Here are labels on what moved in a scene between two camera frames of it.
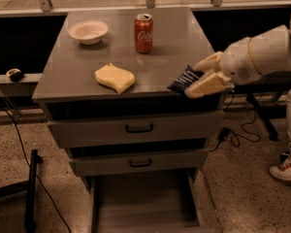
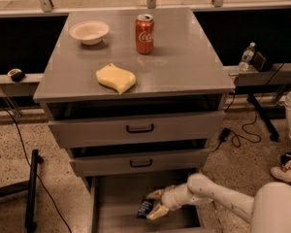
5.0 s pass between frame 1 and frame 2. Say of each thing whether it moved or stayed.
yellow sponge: stayed
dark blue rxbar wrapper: moved
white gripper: moved
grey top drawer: stayed
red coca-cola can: stayed
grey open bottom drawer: stayed
